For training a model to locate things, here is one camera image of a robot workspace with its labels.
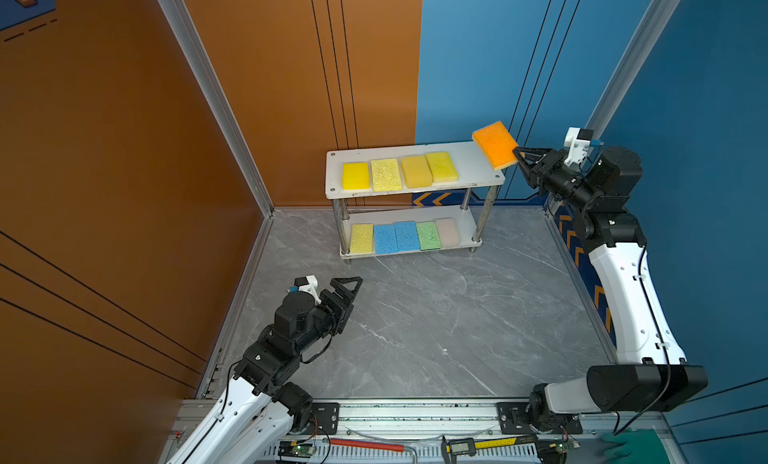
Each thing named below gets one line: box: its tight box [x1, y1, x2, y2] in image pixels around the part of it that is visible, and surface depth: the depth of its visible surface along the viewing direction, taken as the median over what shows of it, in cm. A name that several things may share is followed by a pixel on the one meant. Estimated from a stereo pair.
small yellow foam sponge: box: [425, 152, 459, 182], surface depth 83 cm
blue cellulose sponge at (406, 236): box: [394, 221, 420, 252], surface depth 104 cm
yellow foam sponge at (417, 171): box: [402, 155, 433, 188], surface depth 82 cm
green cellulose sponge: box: [416, 221, 442, 251], surface depth 102 cm
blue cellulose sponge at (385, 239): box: [374, 224, 399, 255], surface depth 102 cm
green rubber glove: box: [600, 428, 670, 464], surface depth 70 cm
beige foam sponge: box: [435, 217, 460, 248], surface depth 105 cm
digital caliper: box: [441, 435, 538, 464], surface depth 71 cm
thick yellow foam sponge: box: [342, 162, 371, 190], surface depth 79 cm
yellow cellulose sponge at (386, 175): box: [371, 158, 402, 192], surface depth 81 cm
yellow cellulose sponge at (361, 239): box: [350, 224, 374, 254], surface depth 103 cm
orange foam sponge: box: [472, 121, 519, 171], surface depth 66 cm
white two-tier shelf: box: [325, 142, 506, 265], surface depth 90 cm
